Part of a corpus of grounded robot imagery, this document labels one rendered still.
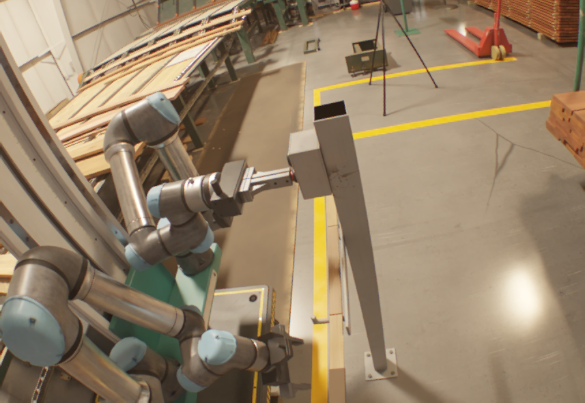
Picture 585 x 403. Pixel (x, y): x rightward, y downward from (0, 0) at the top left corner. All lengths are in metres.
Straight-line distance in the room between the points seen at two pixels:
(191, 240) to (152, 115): 0.39
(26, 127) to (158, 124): 0.39
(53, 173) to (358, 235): 0.85
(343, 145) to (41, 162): 0.82
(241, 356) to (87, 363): 0.32
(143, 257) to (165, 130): 0.38
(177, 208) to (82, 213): 0.46
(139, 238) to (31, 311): 0.37
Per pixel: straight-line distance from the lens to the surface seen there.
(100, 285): 0.70
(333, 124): 0.54
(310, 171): 0.59
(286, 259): 2.04
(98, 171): 2.11
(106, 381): 0.73
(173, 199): 0.70
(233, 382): 1.41
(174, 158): 1.03
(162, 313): 0.77
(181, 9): 11.07
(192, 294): 1.22
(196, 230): 0.76
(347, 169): 0.59
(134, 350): 0.92
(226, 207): 0.63
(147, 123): 0.97
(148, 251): 0.80
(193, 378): 0.77
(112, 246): 1.14
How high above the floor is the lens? 1.56
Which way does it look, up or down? 37 degrees down
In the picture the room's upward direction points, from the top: 20 degrees counter-clockwise
